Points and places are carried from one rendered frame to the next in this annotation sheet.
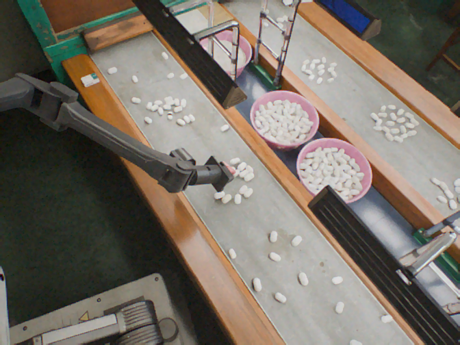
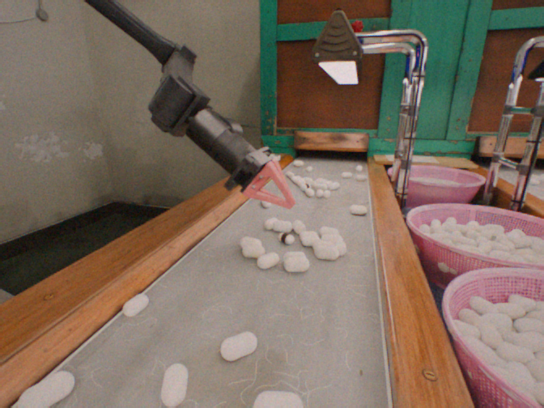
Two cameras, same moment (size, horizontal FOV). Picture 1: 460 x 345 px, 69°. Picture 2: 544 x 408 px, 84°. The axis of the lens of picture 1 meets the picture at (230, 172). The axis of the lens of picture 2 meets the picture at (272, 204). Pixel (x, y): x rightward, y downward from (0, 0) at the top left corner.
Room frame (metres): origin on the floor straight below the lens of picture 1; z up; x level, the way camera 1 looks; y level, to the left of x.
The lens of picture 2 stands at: (0.26, -0.37, 0.98)
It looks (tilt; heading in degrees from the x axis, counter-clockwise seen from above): 18 degrees down; 55
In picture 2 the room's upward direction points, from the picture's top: straight up
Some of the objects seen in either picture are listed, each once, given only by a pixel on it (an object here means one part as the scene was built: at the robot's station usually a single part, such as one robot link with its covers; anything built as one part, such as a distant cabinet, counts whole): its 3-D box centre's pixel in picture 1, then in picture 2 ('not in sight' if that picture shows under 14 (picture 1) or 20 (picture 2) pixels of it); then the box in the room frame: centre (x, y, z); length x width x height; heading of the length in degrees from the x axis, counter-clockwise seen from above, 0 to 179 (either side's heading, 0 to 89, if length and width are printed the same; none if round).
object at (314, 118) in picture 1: (282, 124); (483, 251); (0.85, -0.19, 0.72); 0.27 x 0.27 x 0.10
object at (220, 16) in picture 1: (195, 22); (420, 160); (1.36, 0.23, 0.77); 0.33 x 0.15 x 0.01; 129
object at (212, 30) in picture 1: (203, 68); (371, 134); (0.93, 0.13, 0.90); 0.20 x 0.19 x 0.45; 39
